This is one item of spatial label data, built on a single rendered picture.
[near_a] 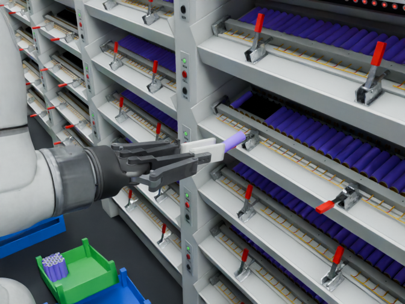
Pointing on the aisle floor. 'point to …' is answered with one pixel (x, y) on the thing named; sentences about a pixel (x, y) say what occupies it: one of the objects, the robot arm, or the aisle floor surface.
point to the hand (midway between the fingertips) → (202, 152)
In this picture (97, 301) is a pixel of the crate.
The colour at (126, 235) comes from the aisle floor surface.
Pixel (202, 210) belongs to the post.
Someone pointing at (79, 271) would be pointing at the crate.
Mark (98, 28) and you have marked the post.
